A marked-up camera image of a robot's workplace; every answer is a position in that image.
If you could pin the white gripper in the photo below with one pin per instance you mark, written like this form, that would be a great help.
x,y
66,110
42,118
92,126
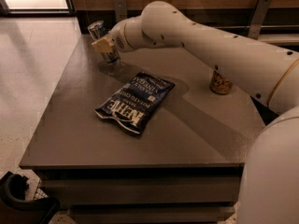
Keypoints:
x,y
118,35

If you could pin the redbull can blue silver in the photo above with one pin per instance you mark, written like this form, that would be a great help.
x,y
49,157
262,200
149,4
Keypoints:
x,y
97,30

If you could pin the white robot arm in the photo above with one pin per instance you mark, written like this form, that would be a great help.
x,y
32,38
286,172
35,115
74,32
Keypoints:
x,y
269,191

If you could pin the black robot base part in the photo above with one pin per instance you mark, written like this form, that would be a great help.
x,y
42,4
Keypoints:
x,y
14,209

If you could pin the orange LaCroix can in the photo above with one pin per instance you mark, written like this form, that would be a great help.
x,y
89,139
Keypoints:
x,y
219,84

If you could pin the blue Kettle chips bag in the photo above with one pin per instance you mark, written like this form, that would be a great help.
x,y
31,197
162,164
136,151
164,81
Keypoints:
x,y
133,105

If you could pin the grey drawer cabinet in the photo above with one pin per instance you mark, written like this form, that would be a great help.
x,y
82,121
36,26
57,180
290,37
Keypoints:
x,y
193,133

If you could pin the upper grey drawer front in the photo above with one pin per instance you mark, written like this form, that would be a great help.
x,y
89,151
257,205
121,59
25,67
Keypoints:
x,y
144,190

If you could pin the grey drawer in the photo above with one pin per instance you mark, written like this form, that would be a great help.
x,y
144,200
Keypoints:
x,y
151,215
144,190

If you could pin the lower grey drawer front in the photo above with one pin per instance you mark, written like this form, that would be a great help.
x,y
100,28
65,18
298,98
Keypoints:
x,y
151,215

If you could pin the left metal wall bracket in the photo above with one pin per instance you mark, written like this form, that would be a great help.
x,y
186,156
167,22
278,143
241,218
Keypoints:
x,y
120,8

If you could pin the metal wall bracket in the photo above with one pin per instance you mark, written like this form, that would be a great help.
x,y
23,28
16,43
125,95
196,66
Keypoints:
x,y
258,17
120,8

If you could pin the right metal wall bracket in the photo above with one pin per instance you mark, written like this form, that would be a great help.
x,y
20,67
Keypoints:
x,y
258,17

